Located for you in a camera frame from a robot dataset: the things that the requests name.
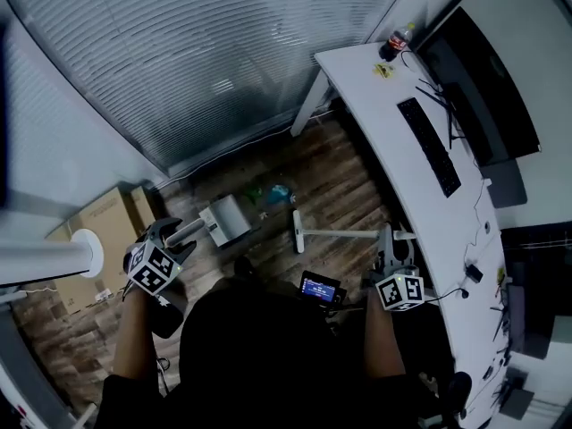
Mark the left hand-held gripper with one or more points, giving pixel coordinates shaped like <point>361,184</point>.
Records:
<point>152,268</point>

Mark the black chest device with screen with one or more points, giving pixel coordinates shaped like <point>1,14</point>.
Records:
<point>321,289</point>

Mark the narrow cardboard box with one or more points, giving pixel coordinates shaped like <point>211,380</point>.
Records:
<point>144,210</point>

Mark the green trash piece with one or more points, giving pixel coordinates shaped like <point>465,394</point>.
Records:
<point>254,194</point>

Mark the blue trash piece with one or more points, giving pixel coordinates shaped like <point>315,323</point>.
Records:
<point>278,194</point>

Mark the person's left forearm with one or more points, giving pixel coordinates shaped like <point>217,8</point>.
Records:
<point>132,333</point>

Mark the grey monitor stand base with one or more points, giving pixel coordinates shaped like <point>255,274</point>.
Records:
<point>507,185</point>

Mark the black chair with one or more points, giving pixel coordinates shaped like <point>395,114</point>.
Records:
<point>459,393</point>

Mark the person's black clothing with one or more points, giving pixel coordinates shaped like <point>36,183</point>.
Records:
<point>268,355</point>

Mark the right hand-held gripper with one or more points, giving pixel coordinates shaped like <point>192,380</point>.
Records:
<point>399,289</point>

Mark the white round pole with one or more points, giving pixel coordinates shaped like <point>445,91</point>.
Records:
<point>49,257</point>

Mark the white desk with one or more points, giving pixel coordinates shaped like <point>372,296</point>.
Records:
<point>393,150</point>

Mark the large cardboard box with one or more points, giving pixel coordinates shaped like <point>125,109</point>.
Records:
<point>100,235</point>

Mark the person's right forearm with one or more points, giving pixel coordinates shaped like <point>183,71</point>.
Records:
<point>383,338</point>

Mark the black power adapter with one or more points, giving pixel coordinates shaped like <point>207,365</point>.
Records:
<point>474,272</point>

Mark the yellow packet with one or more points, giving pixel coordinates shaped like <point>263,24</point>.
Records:
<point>384,70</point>

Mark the black keyboard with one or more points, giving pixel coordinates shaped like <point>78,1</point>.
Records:
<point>430,148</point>

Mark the dark soda bottle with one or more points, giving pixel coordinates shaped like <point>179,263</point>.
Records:
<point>395,43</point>

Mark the black monitor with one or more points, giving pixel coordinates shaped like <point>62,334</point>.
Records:
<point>482,92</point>

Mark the grey window blinds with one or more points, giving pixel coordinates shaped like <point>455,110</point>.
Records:
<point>179,52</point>

